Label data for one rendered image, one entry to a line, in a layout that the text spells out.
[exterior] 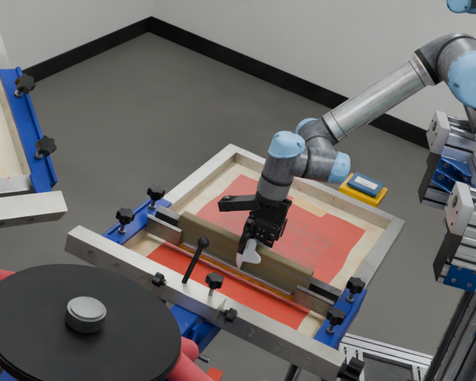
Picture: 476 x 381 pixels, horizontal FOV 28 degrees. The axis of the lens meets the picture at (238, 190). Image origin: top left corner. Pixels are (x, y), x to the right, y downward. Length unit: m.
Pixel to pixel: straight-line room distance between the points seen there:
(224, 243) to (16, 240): 1.83
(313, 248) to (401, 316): 1.74
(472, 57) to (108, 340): 1.08
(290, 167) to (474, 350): 1.15
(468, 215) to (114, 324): 1.27
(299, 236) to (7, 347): 1.34
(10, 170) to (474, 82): 1.04
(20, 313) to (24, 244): 2.52
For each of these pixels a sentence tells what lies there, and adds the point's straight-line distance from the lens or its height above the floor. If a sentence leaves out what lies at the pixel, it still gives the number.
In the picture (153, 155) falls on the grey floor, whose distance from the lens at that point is 4.89.
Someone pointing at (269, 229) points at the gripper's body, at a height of 1.14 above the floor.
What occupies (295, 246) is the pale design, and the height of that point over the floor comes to 0.95.
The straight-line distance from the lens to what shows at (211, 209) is 2.60.
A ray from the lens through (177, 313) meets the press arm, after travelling 2.03.
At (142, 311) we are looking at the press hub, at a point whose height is 1.32.
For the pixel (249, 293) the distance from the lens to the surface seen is 2.32.
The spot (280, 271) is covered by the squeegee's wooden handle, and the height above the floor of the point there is 1.03.
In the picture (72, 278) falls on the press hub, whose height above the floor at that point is 1.32.
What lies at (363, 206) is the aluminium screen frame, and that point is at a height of 0.99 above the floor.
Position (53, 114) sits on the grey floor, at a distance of 5.08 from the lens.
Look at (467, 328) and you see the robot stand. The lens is 3.03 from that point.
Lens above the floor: 2.23
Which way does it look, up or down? 28 degrees down
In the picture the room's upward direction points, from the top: 17 degrees clockwise
